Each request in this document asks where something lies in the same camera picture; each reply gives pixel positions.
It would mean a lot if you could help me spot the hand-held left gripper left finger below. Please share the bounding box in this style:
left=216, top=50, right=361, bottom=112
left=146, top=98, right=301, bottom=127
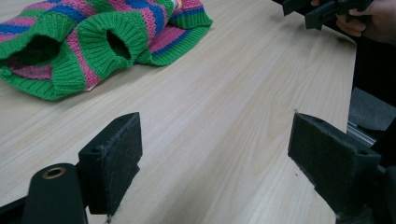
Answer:
left=78, top=112, right=144, bottom=217

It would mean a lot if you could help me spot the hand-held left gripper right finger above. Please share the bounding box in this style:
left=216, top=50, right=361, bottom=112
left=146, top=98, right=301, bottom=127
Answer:
left=287, top=111, right=383, bottom=218

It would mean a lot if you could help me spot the striped knit sweater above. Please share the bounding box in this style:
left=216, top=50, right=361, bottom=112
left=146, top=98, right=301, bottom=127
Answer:
left=0, top=0, right=215, bottom=102

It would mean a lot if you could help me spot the grey fabric pad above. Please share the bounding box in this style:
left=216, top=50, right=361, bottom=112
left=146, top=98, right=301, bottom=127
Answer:
left=347, top=86, right=396, bottom=132

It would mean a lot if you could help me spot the metal rail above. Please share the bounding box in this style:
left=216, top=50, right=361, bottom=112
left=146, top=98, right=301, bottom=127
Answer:
left=346, top=120, right=378, bottom=147

